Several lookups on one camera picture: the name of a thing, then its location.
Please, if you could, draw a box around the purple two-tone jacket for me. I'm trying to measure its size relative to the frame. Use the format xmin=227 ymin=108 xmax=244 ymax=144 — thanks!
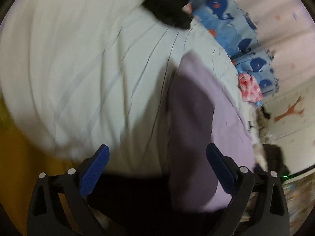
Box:
xmin=168 ymin=51 xmax=255 ymax=211

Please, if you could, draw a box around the cream padded coat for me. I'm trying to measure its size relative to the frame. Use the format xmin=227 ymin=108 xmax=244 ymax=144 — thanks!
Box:
xmin=250 ymin=127 xmax=269 ymax=171

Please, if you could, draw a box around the pink checkered cloth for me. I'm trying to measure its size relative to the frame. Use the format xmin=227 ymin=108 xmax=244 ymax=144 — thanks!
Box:
xmin=238 ymin=73 xmax=263 ymax=103

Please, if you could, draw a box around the white striped duvet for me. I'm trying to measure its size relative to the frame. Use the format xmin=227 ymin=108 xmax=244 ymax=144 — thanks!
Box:
xmin=1 ymin=0 xmax=255 ymax=175

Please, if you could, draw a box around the whale print curtain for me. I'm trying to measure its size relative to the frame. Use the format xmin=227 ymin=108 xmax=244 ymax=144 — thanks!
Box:
xmin=190 ymin=0 xmax=314 ymax=95

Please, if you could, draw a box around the pink pillow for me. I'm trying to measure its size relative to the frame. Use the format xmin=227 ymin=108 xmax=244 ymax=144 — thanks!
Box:
xmin=182 ymin=3 xmax=192 ymax=15

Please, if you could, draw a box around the black garment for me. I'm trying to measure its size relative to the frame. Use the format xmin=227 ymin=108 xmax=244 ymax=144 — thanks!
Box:
xmin=143 ymin=0 xmax=192 ymax=30

